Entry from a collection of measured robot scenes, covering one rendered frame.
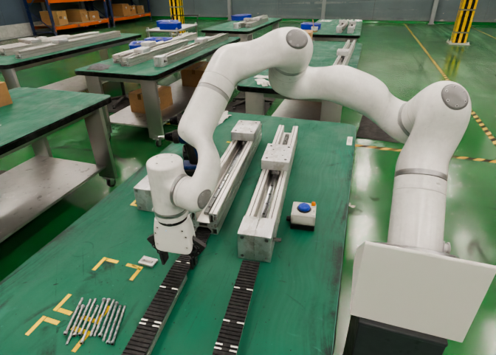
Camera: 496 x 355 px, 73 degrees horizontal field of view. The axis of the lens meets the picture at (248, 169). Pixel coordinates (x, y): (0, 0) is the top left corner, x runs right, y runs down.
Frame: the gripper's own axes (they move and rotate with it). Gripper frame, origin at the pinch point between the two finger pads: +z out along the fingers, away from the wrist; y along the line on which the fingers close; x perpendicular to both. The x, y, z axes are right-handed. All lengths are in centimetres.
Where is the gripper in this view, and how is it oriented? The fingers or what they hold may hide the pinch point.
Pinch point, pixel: (178, 260)
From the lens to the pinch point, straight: 98.3
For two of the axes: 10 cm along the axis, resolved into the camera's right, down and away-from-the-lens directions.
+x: 2.2, -4.8, 8.5
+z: 0.1, 8.7, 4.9
